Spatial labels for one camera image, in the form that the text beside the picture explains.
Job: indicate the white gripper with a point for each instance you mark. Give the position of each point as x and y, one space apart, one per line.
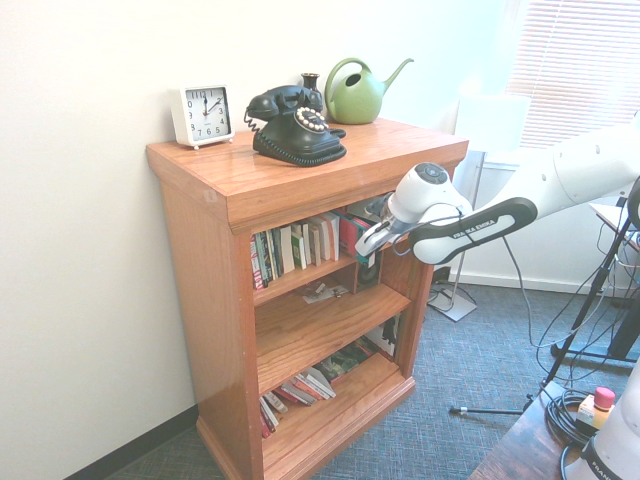
367 246

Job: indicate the teal and red paperback book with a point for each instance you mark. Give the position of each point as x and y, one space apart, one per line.
352 232

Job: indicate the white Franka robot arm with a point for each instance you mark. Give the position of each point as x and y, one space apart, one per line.
580 165

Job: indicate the small wooden speaker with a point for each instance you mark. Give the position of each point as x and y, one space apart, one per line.
371 277

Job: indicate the small photo card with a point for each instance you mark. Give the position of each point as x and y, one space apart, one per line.
339 290

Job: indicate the thick orange cover book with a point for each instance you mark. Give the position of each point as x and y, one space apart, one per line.
331 235

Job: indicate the large green white book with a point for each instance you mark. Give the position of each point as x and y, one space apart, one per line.
360 209

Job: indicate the tan paperback book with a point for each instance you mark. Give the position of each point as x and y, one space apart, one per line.
308 245
317 242

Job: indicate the white paper card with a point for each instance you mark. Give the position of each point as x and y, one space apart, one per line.
312 296

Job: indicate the bright green spine book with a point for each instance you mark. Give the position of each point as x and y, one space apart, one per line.
299 252

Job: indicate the book with black animal cover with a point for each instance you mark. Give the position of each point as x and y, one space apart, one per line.
387 337

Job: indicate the white pages book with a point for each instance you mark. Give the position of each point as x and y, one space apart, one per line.
286 250

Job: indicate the dark green spine book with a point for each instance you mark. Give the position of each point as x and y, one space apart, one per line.
264 257
275 252

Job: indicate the green cover flat book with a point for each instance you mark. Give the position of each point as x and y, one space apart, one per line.
345 362

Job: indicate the oak wooden bookshelf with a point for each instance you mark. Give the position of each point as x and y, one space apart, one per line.
300 170

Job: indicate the red white spine book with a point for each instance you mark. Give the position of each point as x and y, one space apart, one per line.
257 270

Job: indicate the white red paperback book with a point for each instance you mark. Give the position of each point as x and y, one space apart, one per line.
297 393
317 384

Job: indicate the black vintage rotary telephone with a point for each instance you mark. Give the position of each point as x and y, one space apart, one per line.
295 140

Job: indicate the green plastic watering can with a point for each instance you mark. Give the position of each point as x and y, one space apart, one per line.
352 102

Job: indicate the white red small book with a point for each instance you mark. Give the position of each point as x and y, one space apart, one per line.
276 402

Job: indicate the dark ceramic vase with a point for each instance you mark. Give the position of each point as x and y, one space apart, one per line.
310 82

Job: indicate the red spine small book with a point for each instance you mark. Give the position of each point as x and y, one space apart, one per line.
267 422

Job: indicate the white square alarm clock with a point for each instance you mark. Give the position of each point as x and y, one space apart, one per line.
205 112

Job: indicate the tan flat board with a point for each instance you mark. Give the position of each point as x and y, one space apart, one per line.
610 212

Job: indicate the black metal stand leg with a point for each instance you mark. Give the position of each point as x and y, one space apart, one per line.
625 335

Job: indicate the red yellow emergency stop button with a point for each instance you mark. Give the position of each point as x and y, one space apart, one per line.
602 397

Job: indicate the white window blinds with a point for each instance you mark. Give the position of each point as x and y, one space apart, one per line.
575 60

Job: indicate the black camera tripod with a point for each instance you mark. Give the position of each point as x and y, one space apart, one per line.
574 325

